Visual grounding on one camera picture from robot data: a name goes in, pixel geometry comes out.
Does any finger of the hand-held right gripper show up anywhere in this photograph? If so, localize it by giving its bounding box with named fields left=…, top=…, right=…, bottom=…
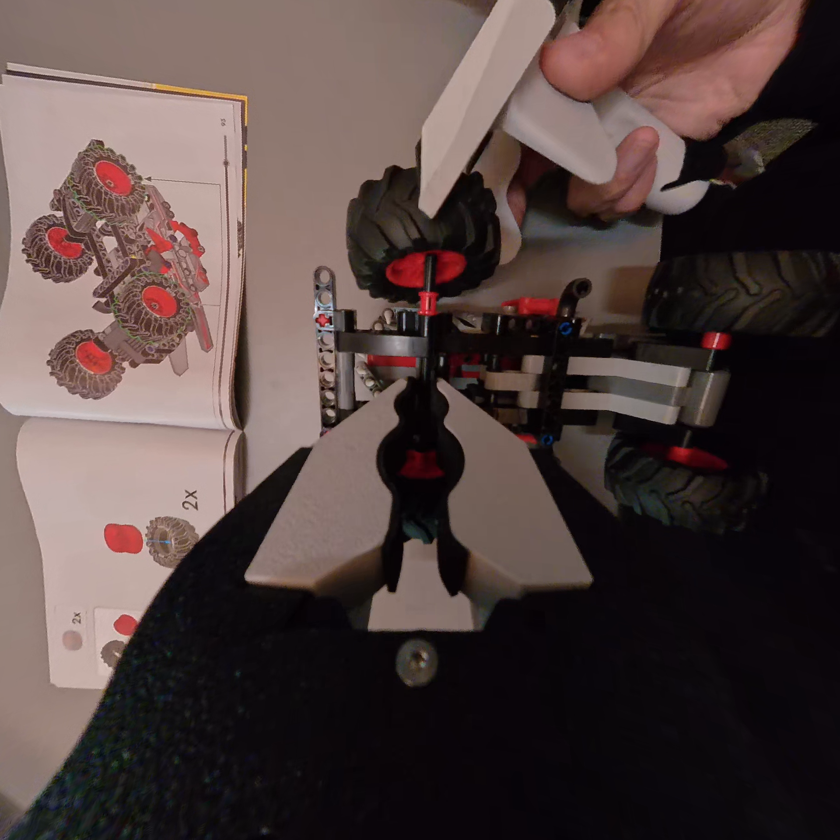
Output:
left=419, top=0, right=557, bottom=219

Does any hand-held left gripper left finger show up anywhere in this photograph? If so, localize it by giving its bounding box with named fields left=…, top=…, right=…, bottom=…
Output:
left=244, top=377, right=424, bottom=631

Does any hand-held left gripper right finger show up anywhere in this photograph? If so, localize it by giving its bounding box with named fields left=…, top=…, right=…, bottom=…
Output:
left=420, top=377, right=593, bottom=631

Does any small black wheel red hub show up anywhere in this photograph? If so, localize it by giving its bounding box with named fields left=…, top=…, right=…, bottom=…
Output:
left=397, top=448, right=450, bottom=546
left=346, top=164, right=501, bottom=304

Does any toy brick monster truck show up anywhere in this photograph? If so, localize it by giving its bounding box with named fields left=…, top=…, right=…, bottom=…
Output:
left=314, top=164, right=840, bottom=532

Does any black axle with red bush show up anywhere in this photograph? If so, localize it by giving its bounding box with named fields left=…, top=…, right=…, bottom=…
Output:
left=417, top=252, right=442, bottom=395

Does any grey desk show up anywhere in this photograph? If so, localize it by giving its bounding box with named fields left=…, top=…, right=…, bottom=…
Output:
left=0, top=0, right=664, bottom=821

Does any person's right hand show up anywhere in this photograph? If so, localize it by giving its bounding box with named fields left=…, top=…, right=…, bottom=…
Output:
left=541, top=0, right=808, bottom=222

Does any open instruction booklet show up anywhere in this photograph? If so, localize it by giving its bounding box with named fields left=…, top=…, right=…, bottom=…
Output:
left=0, top=62, right=249, bottom=690

